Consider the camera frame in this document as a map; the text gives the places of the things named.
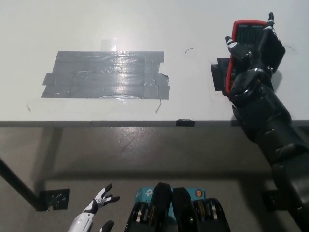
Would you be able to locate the red digital multimeter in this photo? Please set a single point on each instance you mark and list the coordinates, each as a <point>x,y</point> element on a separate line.
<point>251,33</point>

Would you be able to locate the black diagonal table leg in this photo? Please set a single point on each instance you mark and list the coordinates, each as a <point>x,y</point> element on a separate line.
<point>19,186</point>

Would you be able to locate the grey duct tape patch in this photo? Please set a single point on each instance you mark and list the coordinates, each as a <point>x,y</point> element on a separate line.
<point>106,75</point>

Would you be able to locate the black and teal robot torso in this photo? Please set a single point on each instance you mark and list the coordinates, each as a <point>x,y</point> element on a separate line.
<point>178,207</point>

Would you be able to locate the small black tape piece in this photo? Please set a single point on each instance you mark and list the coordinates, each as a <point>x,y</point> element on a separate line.
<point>185,122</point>

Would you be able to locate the black right hand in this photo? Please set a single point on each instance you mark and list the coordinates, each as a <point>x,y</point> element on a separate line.
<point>272,53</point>

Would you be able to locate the white and black left hand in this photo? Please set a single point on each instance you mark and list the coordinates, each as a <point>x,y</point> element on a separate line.
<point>89,210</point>

